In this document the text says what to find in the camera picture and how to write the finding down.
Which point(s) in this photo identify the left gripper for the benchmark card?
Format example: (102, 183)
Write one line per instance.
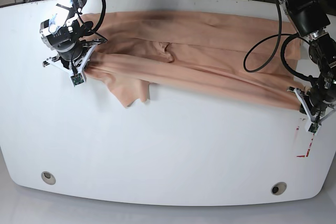
(318, 102)

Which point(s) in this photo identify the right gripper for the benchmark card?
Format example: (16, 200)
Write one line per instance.
(79, 57)

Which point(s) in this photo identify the peach T-shirt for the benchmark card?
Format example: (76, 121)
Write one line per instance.
(216, 54)

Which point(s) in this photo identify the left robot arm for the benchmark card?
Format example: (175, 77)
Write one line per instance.
(310, 21)

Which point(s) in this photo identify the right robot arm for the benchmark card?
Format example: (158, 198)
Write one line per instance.
(73, 39)

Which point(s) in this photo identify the red tape marking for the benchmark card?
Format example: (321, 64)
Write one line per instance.
(302, 142)

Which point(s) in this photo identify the right table grommet hole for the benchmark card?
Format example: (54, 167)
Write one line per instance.
(279, 188)

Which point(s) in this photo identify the table grommet hole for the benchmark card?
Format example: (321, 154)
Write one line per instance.
(48, 178)
(279, 188)

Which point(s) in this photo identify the left table grommet hole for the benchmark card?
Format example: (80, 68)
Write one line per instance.
(48, 178)

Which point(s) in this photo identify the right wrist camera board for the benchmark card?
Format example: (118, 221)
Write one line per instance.
(77, 79)

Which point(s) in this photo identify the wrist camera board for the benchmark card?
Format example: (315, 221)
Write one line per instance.
(312, 127)
(77, 79)

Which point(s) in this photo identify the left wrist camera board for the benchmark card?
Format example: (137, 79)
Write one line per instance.
(312, 127)

